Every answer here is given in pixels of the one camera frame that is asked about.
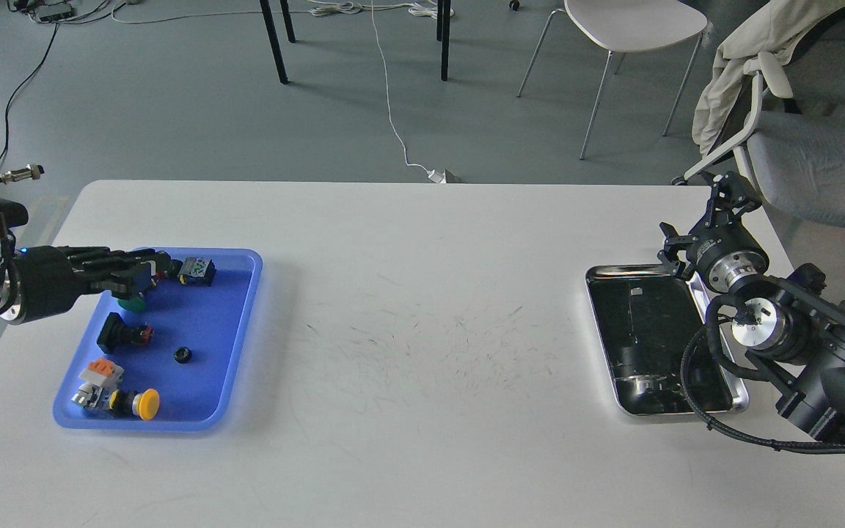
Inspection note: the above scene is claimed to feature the white cable on floor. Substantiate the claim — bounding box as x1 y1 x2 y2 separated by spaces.
111 0 454 177

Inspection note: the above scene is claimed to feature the black cable on floor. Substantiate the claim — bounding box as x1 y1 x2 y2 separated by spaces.
0 0 130 184

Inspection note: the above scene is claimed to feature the blue plastic tray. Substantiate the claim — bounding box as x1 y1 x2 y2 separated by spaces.
51 247 263 433

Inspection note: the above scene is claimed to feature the yellow mushroom push button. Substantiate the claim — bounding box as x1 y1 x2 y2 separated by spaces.
107 389 161 421

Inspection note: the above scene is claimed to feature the beige jacket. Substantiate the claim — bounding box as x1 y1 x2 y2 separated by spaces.
691 0 845 155

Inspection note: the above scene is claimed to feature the orange white switch block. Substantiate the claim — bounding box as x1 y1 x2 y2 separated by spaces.
71 358 125 411

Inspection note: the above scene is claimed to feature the black table leg right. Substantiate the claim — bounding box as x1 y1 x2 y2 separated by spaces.
436 0 453 81

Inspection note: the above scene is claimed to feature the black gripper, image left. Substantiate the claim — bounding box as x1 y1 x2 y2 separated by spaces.
2 246 173 325

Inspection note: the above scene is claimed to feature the grey office chair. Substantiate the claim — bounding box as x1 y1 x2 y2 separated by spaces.
675 1 845 227

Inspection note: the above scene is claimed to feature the black red push button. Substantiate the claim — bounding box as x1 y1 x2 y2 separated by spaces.
96 312 153 354

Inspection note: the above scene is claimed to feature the green push button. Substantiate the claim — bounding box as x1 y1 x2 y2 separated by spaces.
115 294 147 313

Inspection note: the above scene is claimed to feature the white chair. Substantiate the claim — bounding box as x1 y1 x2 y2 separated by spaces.
516 1 709 160

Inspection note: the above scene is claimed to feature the black green switch block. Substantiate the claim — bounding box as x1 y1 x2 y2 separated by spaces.
175 257 216 287

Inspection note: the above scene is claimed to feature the black table leg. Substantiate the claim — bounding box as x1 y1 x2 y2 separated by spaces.
259 0 296 86
436 0 453 81

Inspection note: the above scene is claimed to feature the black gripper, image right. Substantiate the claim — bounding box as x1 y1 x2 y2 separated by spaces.
657 172 770 294

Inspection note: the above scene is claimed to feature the black table leg left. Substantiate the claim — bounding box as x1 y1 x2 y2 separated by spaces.
259 0 296 86

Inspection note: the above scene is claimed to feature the silver metal tray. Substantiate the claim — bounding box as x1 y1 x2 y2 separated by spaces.
585 264 712 418

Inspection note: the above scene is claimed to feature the white power adapter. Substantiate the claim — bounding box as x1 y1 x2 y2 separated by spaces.
427 169 463 184

